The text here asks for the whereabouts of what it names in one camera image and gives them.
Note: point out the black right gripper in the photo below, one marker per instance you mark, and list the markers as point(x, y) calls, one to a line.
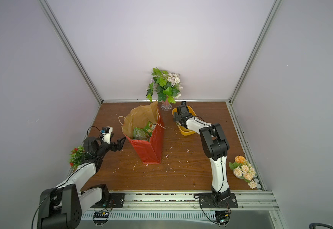
point(182, 112)

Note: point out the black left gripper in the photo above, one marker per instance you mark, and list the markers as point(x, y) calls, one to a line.
point(118, 147)

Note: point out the green condiment packet top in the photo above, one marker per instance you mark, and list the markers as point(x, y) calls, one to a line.
point(140, 134)

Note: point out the green condiment packet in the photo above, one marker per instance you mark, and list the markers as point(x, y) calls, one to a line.
point(149, 128)
point(140, 134)

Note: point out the red paper bag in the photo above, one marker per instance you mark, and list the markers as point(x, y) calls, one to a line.
point(150, 152)

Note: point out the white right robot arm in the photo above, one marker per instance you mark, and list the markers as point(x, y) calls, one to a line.
point(215, 147)

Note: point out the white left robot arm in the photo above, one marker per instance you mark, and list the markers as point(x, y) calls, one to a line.
point(62, 207)

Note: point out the yellow plastic tray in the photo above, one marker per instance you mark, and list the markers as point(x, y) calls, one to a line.
point(183, 130)

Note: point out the pink glass flower vase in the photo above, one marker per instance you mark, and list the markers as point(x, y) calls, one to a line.
point(166, 106)

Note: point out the green ivy flower bouquet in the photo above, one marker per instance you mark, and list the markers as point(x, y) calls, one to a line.
point(167, 86)

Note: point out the small red flower plant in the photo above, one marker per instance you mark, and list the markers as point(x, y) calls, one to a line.
point(77, 157)

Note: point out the left circuit board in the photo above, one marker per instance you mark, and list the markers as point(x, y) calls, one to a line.
point(100, 218)

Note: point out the circuit board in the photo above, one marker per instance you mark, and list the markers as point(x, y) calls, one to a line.
point(222, 217)
point(100, 218)

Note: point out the right circuit board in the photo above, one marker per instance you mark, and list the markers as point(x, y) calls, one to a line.
point(222, 217)

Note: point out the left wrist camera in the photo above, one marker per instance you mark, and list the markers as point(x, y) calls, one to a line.
point(107, 134)

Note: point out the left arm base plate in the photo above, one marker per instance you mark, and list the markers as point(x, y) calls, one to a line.
point(114, 201)

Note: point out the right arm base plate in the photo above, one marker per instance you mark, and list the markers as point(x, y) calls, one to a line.
point(210, 201)

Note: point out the aluminium rail frame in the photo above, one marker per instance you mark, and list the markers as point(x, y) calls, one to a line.
point(181, 205)

